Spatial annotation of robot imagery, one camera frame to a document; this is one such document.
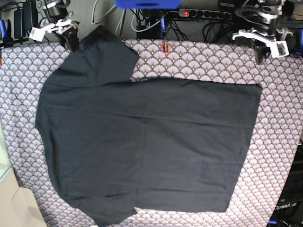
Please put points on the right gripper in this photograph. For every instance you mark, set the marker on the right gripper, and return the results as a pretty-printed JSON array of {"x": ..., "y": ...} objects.
[{"x": 68, "y": 36}]

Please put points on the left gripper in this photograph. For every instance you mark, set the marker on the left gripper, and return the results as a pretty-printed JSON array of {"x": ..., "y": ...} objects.
[{"x": 261, "y": 51}]

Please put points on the dark navy T-shirt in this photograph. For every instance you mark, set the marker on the dark navy T-shirt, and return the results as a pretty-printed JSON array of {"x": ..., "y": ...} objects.
[{"x": 113, "y": 145}]

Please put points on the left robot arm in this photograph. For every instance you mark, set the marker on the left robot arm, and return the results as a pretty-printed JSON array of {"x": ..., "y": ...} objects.
[{"x": 263, "y": 17}]

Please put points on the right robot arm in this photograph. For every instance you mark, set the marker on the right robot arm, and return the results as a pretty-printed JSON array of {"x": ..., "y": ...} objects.
[{"x": 57, "y": 9}]

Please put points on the white power strip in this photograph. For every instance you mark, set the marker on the white power strip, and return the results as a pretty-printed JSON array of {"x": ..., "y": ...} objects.
[{"x": 204, "y": 14}]

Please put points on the red black table clamp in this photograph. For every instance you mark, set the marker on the red black table clamp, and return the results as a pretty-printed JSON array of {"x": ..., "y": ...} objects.
[{"x": 165, "y": 47}]

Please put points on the black OpenArm box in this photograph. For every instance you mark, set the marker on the black OpenArm box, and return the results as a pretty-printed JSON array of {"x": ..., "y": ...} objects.
[{"x": 289, "y": 209}]

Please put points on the beige furniture edge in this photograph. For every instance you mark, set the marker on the beige furniture edge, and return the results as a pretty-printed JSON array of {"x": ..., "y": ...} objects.
[{"x": 18, "y": 207}]

